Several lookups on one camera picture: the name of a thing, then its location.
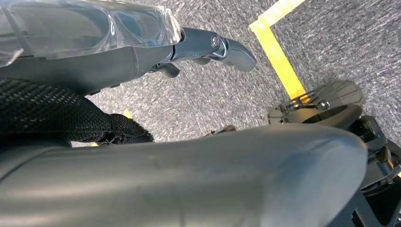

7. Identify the grey left thigh shell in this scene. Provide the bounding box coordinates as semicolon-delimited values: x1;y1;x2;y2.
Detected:
0;123;369;227

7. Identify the yellow floor tape square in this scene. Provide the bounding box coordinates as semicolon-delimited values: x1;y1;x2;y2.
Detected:
249;0;311;104

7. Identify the black left robot foot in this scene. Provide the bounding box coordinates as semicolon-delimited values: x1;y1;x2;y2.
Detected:
268;79;364;131

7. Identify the black braided cable sleeve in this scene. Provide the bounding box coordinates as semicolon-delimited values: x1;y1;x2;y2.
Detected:
0;78;155;148

